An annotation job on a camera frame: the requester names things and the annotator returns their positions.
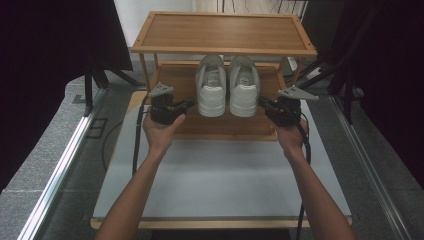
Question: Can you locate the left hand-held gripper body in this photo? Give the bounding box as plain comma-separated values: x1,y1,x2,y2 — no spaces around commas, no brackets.
148,82,188,126

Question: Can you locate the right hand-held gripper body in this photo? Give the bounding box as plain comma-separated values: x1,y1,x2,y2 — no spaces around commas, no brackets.
267,85,319,128

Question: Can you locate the white sneaker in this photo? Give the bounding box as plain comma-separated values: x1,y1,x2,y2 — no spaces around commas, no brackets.
227,55,262,118
194,54,228,118

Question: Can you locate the three-tier wooden shoe rack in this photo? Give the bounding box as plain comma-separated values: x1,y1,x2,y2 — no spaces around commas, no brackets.
129,10,318,142

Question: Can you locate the person's right hand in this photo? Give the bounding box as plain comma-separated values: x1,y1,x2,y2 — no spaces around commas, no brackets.
275,118,310,155

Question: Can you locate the person's left hand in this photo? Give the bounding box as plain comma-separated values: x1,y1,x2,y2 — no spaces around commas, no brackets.
143,113,187,155

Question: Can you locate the black metal stand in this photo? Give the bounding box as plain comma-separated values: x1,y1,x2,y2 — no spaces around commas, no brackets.
296,0,369,125

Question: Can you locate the dark floor outlet plate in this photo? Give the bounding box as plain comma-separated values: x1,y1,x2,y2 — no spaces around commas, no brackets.
86,117,109,140

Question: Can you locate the black tripod stand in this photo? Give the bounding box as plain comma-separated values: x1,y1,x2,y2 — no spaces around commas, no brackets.
83,49,145,117

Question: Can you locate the dark curtain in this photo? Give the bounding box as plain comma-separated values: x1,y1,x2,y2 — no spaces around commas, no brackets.
328,0,424,189
0,0,134,193

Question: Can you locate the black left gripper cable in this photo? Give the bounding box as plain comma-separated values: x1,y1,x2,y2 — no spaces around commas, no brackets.
132,94,150,177

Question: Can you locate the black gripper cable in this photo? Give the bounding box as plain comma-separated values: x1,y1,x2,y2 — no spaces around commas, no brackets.
295,112,313,240
132,94,150,177

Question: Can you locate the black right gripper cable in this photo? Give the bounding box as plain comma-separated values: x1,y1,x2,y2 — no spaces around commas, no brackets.
295,112,313,240

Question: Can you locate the thin black floor cable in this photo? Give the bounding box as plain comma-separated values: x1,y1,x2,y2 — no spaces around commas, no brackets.
101,120,125,172

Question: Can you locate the silver metal floor rail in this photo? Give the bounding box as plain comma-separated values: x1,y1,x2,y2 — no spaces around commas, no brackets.
17,88,108,240
329,94,414,240

